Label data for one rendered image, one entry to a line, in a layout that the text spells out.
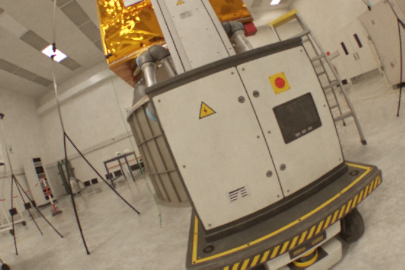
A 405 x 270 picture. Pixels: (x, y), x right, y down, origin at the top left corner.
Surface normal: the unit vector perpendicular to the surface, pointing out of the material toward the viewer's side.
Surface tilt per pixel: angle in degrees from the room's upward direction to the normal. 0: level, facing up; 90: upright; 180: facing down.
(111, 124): 90
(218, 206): 90
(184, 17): 90
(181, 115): 90
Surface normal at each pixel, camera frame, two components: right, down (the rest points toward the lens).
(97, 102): 0.07, -0.09
